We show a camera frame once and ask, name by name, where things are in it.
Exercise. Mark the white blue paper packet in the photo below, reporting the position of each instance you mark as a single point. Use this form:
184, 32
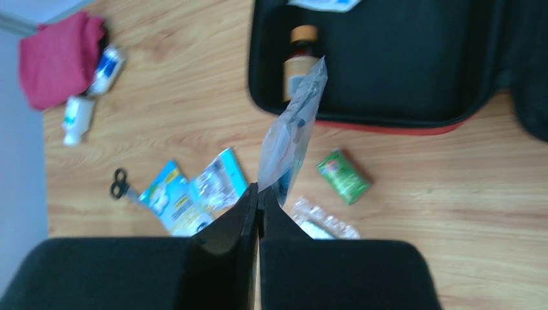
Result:
338, 6

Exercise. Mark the clear bag small sachets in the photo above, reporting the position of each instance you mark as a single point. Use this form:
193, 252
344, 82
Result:
286, 142

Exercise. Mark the aluminium frame rail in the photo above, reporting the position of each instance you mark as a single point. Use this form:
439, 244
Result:
22, 17

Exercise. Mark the small green box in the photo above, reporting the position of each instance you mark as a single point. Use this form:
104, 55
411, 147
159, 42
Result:
343, 176

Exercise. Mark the black handled scissors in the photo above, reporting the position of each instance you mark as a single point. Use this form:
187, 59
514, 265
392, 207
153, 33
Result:
120, 188

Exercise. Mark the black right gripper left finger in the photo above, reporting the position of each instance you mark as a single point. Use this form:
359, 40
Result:
214, 269

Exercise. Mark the brown medicine bottle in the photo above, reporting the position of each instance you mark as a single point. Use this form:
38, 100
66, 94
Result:
301, 58

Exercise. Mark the teal edged small packet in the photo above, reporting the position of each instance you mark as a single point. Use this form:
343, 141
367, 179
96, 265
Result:
220, 184

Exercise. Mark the black red medicine case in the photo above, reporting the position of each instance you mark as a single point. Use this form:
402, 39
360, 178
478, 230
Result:
410, 67

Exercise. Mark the white tube blue label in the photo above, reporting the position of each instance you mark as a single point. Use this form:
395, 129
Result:
109, 67

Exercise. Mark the white bottle green label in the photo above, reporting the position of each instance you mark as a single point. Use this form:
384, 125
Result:
77, 119

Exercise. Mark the clear bag white gauze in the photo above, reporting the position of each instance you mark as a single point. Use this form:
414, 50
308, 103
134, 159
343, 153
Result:
319, 224

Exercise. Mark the blue cotton swab packet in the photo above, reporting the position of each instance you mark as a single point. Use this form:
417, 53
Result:
169, 197

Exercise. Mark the pink folded cloth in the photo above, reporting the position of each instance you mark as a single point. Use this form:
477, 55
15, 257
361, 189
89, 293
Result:
60, 59

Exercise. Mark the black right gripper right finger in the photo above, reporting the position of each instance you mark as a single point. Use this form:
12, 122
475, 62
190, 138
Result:
299, 272

